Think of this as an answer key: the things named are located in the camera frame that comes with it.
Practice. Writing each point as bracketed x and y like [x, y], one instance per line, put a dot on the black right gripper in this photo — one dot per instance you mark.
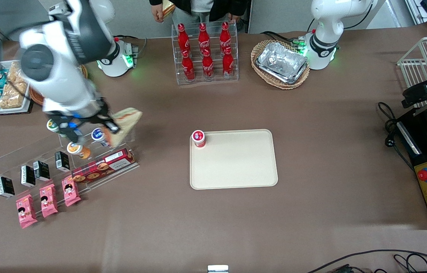
[97, 116]

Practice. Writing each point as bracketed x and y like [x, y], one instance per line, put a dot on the triangle sandwich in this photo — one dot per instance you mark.
[126, 123]

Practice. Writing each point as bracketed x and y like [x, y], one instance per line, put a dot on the tan packet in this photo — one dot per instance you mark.
[168, 7]

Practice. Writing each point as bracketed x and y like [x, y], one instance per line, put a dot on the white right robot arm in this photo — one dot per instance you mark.
[65, 83]

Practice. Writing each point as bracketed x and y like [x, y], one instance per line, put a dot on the cream plastic tray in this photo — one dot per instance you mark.
[243, 163]

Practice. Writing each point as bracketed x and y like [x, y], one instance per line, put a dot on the aluminium foil tray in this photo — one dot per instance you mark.
[281, 62]

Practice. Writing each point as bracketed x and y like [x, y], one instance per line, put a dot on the bare person hand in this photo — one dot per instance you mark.
[157, 14]

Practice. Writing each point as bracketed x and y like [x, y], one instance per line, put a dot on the blue-lid white cup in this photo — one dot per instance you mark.
[97, 134]

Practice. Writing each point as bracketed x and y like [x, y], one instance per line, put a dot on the orange-lid cup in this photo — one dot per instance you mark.
[75, 148]

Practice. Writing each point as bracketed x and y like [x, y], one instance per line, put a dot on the red cookie box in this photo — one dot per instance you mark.
[99, 168]

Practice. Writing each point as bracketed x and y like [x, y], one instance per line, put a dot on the green-lid white cup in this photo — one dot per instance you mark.
[51, 126]

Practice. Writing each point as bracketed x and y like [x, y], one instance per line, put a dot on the small black carton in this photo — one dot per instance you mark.
[5, 187]
[28, 176]
[42, 171]
[62, 161]

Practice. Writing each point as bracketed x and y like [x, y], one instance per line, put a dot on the pink snack packet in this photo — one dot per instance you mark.
[71, 191]
[48, 201]
[26, 211]

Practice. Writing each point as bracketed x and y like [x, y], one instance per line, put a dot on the red emergency stop button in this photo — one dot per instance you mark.
[425, 175]

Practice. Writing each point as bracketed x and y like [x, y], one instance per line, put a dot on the dark brown wicker basket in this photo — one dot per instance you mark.
[36, 96]

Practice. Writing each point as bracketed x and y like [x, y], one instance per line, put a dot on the red-lid white cup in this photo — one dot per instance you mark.
[198, 137]

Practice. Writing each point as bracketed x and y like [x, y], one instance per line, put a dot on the red cola bottle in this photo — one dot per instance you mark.
[225, 36]
[208, 66]
[188, 68]
[183, 38]
[228, 64]
[204, 38]

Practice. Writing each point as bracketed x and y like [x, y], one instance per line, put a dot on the clear acrylic tiered stand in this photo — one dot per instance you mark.
[16, 159]

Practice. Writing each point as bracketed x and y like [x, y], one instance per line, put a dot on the beige cracker pack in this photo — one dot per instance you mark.
[14, 74]
[10, 96]

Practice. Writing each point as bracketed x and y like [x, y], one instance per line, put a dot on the clear acrylic bottle rack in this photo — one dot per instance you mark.
[236, 57]

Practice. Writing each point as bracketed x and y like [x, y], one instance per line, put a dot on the person in black jacket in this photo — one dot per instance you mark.
[217, 7]

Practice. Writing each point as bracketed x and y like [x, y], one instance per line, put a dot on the light tan wicker basket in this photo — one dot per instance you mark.
[258, 51]

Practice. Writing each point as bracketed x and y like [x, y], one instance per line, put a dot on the small white device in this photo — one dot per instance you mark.
[218, 269]

